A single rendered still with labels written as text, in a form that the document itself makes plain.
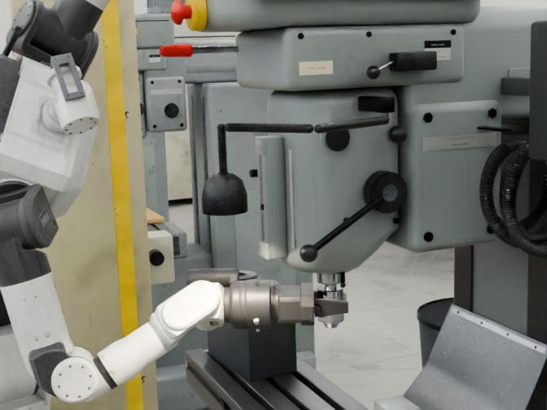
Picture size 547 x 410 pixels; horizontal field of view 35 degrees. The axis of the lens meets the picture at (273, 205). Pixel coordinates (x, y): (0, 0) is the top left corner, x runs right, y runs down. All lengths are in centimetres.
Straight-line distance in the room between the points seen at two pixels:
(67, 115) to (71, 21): 28
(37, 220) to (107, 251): 172
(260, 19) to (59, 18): 55
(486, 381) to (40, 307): 86
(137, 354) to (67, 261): 167
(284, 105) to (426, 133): 24
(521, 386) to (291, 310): 46
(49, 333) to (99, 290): 172
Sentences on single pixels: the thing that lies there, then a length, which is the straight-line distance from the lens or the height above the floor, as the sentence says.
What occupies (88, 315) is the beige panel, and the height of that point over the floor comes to 77.
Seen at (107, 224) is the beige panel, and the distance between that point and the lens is 321.
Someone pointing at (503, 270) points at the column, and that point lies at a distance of 177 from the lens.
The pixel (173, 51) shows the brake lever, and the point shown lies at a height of 170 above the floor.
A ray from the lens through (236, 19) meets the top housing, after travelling 135.
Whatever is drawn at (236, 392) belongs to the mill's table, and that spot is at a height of 99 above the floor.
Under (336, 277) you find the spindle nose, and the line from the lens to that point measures 156.
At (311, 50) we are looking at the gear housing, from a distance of 138.
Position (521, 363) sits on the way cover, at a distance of 173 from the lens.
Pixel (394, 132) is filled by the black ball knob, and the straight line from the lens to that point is 146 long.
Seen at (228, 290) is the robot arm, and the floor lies 127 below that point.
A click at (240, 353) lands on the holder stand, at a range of 195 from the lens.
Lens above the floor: 169
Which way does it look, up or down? 10 degrees down
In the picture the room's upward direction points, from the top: 2 degrees counter-clockwise
